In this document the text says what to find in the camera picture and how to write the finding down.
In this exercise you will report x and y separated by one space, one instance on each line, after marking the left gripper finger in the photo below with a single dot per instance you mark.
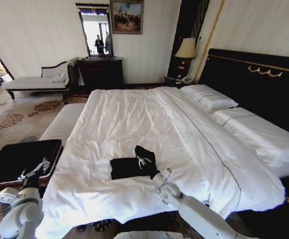
22 175
42 164

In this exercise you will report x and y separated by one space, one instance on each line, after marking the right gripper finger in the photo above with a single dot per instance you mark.
140 163
148 160

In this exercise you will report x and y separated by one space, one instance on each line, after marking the black garment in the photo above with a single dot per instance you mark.
126 168

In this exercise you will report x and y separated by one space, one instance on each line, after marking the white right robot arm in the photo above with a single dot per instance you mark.
196 204

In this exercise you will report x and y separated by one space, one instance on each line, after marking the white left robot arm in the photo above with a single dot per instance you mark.
15 211

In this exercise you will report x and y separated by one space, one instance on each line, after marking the white duvet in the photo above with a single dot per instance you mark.
139 124

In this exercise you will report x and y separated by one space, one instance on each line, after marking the white padded bench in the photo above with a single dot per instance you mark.
59 122

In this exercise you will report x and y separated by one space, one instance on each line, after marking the white robot front shell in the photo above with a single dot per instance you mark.
146 235

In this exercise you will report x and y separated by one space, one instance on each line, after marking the dark nightstand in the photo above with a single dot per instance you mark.
171 82

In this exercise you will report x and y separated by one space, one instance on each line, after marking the white chaise longue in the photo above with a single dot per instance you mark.
32 83

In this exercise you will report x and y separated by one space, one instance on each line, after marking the white chaise cushion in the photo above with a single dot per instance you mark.
58 78

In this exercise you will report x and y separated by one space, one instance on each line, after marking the small white pillow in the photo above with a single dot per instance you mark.
209 95

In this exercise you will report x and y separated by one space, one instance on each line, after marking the white telephone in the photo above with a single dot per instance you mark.
187 79

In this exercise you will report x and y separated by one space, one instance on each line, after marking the dark wooden dresser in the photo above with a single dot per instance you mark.
100 72

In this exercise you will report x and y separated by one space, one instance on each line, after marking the large white pillow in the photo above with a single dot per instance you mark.
263 134

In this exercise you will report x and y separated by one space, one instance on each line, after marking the table lamp with cream shade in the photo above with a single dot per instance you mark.
186 48

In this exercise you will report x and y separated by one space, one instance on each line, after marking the person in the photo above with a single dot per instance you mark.
99 44

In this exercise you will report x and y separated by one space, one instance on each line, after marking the gold framed painting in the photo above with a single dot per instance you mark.
127 16

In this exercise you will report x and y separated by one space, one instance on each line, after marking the dark framed wall mirror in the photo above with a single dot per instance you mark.
97 27

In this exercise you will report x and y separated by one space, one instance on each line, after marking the black striped wall panel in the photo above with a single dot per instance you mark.
186 22

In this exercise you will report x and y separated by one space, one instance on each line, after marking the gold wall trim strip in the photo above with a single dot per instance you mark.
212 32

